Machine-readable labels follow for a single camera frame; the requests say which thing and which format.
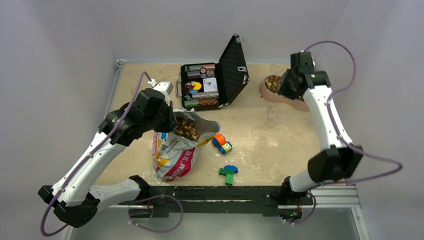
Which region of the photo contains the colourful pet food bag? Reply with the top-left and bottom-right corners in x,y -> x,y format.
152,109 -> 221,182

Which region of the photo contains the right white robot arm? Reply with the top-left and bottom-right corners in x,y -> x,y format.
278,51 -> 363,204

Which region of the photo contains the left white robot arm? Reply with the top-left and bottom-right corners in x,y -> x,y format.
38,86 -> 177,228

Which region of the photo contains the pink double pet bowl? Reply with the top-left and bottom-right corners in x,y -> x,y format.
259,74 -> 310,112

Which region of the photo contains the black poker chip case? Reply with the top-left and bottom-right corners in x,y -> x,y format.
176,34 -> 250,111

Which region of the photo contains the orange blue toy car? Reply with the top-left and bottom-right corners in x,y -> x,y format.
212,133 -> 233,155

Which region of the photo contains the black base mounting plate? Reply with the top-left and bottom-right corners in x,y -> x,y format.
117,185 -> 314,220

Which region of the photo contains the blue toy brick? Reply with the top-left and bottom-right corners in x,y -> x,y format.
224,165 -> 239,173

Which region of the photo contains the green toy brick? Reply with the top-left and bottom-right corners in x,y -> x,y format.
219,168 -> 236,186

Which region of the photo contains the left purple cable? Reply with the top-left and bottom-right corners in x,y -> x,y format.
40,71 -> 157,238

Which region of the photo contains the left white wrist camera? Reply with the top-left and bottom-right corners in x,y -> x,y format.
148,79 -> 174,101

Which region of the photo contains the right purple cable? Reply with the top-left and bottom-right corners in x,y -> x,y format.
303,40 -> 404,191

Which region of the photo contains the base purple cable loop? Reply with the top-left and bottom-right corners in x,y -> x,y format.
128,192 -> 185,233

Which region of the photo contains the aluminium frame rail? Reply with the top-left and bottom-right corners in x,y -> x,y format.
311,185 -> 361,208

